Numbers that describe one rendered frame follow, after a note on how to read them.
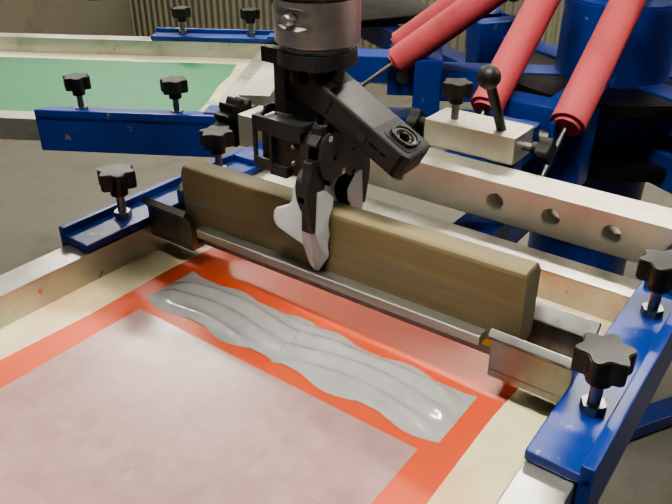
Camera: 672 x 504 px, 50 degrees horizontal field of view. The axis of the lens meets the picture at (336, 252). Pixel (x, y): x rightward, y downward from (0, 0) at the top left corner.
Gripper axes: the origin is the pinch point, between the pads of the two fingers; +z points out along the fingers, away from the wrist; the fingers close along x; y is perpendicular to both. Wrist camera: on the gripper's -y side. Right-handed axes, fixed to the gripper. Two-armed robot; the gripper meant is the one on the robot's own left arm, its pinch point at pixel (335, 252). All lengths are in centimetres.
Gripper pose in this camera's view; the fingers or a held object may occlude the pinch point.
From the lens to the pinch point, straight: 71.3
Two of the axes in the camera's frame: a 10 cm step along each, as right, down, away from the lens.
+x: -5.9, 4.0, -7.0
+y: -8.1, -3.0, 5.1
